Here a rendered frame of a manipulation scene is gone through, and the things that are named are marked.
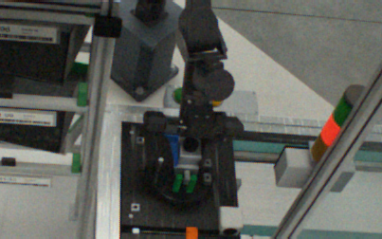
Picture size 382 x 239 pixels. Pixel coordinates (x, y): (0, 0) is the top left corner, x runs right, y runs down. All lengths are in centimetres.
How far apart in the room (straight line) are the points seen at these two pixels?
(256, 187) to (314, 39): 175
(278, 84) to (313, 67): 130
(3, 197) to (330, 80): 189
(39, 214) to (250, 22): 190
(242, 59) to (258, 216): 49
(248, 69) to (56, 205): 63
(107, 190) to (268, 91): 55
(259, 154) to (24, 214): 53
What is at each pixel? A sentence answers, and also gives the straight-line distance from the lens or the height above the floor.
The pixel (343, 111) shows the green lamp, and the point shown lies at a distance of 106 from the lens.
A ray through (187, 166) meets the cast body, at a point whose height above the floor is 106.
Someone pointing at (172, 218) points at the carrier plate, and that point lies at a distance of 138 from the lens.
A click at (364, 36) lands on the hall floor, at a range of 332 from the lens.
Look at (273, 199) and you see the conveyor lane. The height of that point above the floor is 92.
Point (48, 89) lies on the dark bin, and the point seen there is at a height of 123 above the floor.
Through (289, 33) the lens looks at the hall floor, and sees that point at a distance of 318.
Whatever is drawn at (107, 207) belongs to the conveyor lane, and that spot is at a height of 95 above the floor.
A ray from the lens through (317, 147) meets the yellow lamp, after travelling 115.
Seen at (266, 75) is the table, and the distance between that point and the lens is 180.
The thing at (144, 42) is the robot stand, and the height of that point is 106.
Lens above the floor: 217
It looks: 56 degrees down
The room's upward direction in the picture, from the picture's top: 11 degrees clockwise
